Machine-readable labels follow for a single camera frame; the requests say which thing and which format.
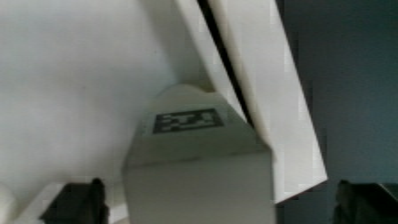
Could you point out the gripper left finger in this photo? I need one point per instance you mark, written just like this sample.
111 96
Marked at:
79 206

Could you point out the white square tabletop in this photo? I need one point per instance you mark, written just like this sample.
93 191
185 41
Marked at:
95 54

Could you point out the white table leg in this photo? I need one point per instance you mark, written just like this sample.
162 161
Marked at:
198 167

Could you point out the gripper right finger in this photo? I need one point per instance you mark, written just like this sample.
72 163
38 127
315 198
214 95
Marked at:
367 203

